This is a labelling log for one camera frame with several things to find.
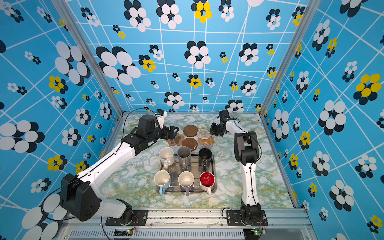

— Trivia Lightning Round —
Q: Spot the paw print wooden coaster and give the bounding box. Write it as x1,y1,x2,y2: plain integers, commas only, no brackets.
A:
167,134,184,147

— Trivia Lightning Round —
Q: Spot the woven rattan coaster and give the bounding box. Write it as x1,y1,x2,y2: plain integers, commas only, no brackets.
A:
199,137,214,146

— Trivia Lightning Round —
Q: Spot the clear glass patterned coaster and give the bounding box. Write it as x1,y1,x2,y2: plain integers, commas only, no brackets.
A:
197,129,211,140

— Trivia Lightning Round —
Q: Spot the round brown coaster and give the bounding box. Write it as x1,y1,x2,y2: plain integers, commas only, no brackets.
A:
183,125,198,138
182,138,198,152

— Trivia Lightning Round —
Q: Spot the round brown coaster front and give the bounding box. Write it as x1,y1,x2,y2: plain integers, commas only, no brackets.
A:
182,138,198,152

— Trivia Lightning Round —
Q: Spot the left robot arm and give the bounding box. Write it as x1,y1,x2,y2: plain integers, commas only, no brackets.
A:
60,111,179,225

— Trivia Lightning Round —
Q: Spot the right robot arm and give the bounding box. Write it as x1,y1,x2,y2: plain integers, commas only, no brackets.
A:
210,110,266,226

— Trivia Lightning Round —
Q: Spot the white speckled mug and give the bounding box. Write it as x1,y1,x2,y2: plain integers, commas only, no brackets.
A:
159,147,175,170

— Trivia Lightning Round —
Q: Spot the grey metallic mug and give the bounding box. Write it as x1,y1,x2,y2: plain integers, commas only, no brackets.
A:
177,147,192,170

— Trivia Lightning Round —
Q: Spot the black mug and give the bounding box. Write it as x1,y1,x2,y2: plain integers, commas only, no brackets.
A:
199,148,212,173

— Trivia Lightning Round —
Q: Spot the metal serving tray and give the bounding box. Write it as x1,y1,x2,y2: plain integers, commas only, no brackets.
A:
154,154,217,196

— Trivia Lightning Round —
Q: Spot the red interior white mug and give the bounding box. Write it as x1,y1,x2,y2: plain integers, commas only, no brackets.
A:
200,172,216,195

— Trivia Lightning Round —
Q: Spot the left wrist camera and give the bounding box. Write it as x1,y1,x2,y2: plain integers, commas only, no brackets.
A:
155,109,167,129

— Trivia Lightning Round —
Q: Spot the white mug blue handle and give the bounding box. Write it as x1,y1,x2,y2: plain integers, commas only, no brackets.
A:
154,170,171,195

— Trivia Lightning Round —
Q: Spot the white mug purple handle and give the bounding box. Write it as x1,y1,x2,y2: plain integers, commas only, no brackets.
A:
178,171,195,197

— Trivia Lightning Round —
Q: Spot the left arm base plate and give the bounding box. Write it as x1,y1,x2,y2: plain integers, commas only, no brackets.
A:
105,210,149,227

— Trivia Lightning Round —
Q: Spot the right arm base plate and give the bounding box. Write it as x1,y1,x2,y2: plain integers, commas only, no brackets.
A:
224,210,269,228

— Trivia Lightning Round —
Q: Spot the aluminium front frame rail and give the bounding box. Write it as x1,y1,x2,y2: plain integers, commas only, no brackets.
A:
57,209,318,240

